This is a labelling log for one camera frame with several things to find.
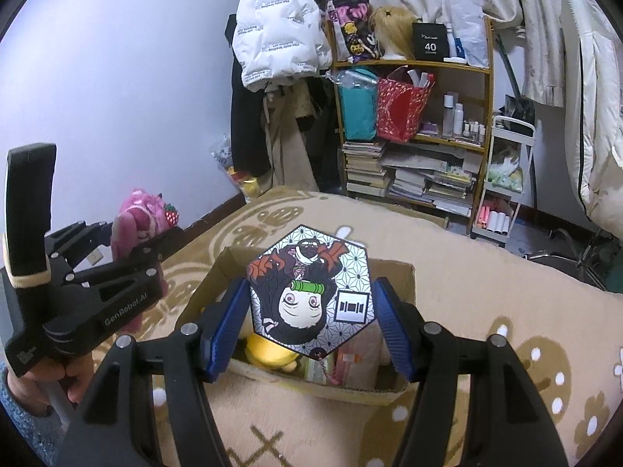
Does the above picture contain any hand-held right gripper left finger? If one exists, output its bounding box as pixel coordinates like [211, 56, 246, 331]
[56, 277, 254, 467]

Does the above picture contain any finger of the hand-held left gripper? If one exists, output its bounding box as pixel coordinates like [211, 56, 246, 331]
[65, 228, 186, 287]
[45, 222, 115, 270]

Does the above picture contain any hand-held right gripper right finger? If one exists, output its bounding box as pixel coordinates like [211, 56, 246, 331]
[372, 277, 570, 467]

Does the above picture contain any pink plush toy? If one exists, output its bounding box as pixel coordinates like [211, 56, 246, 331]
[111, 190, 182, 336]

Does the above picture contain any pale pink tissue pack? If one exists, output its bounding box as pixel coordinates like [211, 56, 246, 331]
[335, 353, 363, 389]

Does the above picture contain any hexagonal anime picture card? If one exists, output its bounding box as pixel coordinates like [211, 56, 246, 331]
[246, 224, 373, 358]

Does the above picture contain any printed cardboard box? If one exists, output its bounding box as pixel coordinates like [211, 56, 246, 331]
[174, 247, 417, 406]

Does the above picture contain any green tissue pack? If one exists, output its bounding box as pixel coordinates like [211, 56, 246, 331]
[304, 350, 336, 385]

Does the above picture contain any person's left hand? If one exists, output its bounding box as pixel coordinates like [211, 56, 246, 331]
[7, 350, 95, 416]

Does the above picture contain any yellow plush toy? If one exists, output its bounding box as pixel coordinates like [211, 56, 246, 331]
[245, 332, 303, 374]

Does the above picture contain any beige patterned carpet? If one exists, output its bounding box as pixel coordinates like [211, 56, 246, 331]
[58, 190, 623, 467]

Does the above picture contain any clear plastic bag with toys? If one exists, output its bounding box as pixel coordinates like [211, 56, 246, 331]
[211, 133, 264, 200]

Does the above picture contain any messy pile of magazines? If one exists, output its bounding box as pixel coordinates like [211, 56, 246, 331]
[388, 148, 482, 217]

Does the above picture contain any neat stack of books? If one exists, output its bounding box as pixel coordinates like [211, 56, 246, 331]
[342, 140, 390, 196]

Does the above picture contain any black hanging garment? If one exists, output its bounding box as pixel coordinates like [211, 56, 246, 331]
[230, 56, 271, 176]

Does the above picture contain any beige hanging garment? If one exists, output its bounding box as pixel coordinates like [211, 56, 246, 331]
[262, 83, 319, 191]

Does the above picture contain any chrome chair base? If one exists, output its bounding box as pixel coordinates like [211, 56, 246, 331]
[523, 228, 615, 287]

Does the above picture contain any green plastic bag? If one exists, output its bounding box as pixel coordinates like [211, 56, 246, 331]
[488, 154, 525, 191]

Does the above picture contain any dark hanging coat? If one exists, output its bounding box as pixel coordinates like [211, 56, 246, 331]
[309, 90, 344, 193]

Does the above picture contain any red gift bag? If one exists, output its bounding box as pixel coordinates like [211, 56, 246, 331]
[376, 67, 435, 143]

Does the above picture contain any tall white bottle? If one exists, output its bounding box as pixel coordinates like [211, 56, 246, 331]
[442, 93, 455, 138]

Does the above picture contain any teal bag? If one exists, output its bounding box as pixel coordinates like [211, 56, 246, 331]
[337, 70, 380, 140]

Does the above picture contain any white trolley cart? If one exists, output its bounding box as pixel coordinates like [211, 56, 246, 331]
[471, 116, 537, 245]

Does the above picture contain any wooden shelf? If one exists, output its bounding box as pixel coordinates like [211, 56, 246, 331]
[325, 17, 496, 235]

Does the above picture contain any white puffer jacket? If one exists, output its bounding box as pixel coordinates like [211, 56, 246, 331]
[232, 0, 333, 92]

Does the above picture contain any black box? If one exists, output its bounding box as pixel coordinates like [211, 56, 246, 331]
[412, 22, 452, 62]

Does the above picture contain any blonde wig on head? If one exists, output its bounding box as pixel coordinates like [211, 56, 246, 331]
[367, 5, 415, 60]

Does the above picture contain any purple printed bag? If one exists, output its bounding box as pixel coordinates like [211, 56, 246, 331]
[327, 0, 375, 63]

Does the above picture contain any white plastic bag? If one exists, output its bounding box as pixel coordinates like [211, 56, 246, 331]
[447, 0, 490, 67]

